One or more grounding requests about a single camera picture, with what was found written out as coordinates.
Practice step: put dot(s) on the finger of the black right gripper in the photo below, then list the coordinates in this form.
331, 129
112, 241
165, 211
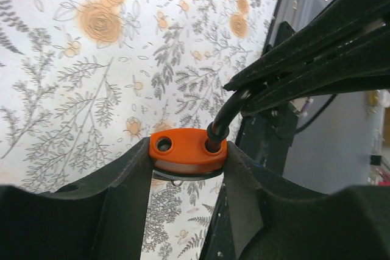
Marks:
358, 66
339, 21

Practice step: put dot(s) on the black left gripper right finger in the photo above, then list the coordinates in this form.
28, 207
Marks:
273, 218

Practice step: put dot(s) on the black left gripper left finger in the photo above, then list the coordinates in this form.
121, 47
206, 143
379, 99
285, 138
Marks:
100, 216

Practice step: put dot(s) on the orange black padlock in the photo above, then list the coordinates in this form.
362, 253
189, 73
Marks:
185, 154

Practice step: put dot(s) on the black head keys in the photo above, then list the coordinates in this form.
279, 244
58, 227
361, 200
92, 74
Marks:
176, 183

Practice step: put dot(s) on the floral table mat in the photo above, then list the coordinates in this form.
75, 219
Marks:
83, 81

